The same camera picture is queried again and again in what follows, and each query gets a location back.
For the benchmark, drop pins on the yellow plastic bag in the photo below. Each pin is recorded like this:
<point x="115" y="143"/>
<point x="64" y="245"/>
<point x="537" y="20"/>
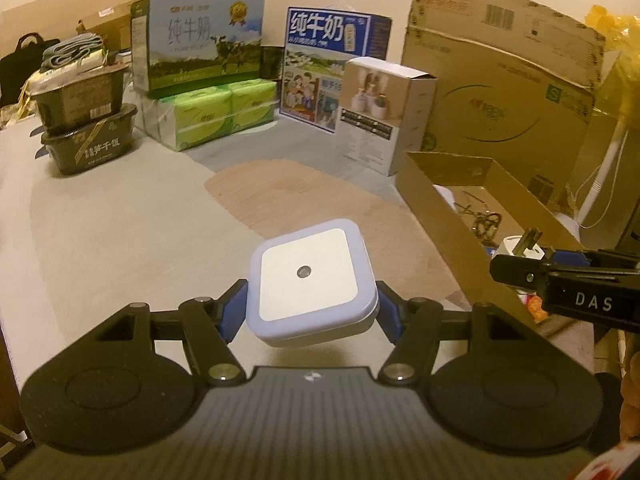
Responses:
<point x="618" y="94"/>

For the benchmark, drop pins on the white fan stand pole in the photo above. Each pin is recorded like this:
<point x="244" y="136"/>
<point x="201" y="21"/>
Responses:
<point x="609" y="162"/>

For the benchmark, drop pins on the white humidifier product box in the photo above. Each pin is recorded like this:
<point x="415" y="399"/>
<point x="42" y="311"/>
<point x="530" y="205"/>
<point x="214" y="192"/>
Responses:
<point x="383" y="112"/>

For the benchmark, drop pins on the brown cardboard box background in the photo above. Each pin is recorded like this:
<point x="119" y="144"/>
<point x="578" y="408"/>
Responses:
<point x="111" y="24"/>

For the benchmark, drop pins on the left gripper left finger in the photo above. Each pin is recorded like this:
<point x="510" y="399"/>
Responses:
<point x="208" y="326"/>

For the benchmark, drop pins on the upper black food bowl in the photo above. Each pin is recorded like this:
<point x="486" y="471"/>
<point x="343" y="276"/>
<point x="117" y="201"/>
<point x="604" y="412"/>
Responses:
<point x="85" y="98"/>

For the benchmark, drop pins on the large flat cardboard box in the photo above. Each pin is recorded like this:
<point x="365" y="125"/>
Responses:
<point x="515" y="83"/>

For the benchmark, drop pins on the light blue milk carton box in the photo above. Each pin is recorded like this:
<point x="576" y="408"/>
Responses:
<point x="180" y="43"/>

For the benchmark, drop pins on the white square night light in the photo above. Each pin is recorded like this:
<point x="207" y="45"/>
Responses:
<point x="311" y="286"/>

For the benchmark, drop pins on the open cardboard box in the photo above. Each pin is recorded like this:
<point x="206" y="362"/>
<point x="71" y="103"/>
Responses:
<point x="430" y="183"/>

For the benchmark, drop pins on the black handbag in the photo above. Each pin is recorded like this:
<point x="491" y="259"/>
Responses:
<point x="18" y="66"/>

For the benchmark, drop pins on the black food bowl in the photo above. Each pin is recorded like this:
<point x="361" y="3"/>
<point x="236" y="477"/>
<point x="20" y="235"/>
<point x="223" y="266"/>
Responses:
<point x="93" y="144"/>
<point x="85" y="98"/>

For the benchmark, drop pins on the green tissue pack bundle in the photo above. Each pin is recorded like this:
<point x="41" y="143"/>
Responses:
<point x="189" y="119"/>

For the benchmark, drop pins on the person's right hand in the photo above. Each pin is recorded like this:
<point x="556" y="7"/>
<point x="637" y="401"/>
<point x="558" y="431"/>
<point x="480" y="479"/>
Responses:
<point x="630" y="411"/>

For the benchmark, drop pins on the white power plug adapter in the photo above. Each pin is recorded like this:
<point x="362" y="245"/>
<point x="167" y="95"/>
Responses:
<point x="523" y="246"/>

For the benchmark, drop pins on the small black box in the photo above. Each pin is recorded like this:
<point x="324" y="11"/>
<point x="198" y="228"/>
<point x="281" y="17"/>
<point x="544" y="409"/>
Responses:
<point x="271" y="62"/>

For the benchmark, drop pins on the lower black food bowl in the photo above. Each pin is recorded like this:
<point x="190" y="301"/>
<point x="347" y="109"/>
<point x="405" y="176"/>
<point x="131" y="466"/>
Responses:
<point x="93" y="144"/>

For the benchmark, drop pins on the dark blue milk box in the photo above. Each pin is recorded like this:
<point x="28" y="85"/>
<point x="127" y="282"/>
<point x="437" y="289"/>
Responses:
<point x="318" y="43"/>

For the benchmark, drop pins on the red snack packet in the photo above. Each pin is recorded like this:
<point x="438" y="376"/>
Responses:
<point x="535" y="307"/>

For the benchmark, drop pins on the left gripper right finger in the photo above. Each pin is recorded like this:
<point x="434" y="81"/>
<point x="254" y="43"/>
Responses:
<point x="413" y="327"/>

